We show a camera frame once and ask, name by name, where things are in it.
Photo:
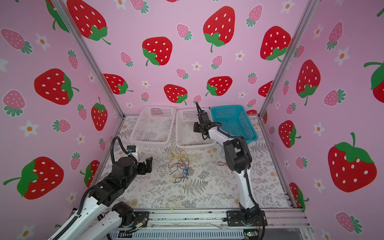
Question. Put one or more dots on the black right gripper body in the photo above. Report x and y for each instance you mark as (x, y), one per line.
(198, 127)

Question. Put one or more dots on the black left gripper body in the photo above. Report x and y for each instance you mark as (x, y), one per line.
(141, 169)

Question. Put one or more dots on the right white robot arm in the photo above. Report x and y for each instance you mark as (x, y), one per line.
(238, 159)

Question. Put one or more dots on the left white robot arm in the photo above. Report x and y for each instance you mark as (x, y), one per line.
(98, 214)

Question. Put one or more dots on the middle white plastic basket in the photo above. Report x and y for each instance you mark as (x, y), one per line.
(186, 138)

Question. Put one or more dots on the white plastic basket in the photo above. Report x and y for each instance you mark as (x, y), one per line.
(154, 126)
(186, 138)

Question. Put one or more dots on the teal plastic basket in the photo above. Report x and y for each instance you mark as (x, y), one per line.
(235, 121)

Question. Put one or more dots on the left white plastic basket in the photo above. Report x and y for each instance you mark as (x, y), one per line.
(154, 126)

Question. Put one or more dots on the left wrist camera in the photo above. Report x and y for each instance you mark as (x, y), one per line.
(132, 152)

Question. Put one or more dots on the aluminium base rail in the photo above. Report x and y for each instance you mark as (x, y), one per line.
(200, 224)

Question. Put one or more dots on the right aluminium corner post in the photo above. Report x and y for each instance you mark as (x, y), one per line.
(297, 37)

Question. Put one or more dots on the aluminium corner post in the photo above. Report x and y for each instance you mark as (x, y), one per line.
(297, 37)
(65, 15)

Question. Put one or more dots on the left aluminium corner post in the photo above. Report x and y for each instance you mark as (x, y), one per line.
(65, 15)

